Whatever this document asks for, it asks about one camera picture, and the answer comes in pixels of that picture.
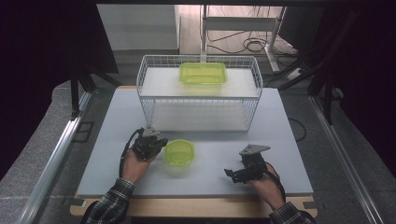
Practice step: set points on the person's right hand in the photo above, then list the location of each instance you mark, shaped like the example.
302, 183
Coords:
272, 189

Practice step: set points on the white desk frame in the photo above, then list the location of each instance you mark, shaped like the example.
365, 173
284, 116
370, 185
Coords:
239, 23

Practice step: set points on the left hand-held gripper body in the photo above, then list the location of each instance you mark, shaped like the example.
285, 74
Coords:
146, 146

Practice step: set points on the white cabinet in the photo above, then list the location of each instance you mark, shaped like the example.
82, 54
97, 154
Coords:
140, 28

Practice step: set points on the black metal stand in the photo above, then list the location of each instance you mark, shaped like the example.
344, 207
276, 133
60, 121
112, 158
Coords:
75, 93
327, 81

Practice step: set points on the green round plastic bowl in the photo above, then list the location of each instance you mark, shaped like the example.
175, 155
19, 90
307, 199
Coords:
179, 152

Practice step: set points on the person's left hand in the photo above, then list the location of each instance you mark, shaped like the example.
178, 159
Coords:
135, 168

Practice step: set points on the green rectangular plastic container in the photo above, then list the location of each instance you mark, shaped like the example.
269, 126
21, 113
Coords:
202, 73

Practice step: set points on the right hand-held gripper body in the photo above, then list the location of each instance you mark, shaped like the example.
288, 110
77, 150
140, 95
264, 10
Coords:
253, 165

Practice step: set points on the aluminium frame rail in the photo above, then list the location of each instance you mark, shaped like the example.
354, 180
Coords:
53, 161
341, 155

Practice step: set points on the white power strip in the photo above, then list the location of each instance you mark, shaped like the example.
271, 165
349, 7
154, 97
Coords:
295, 74

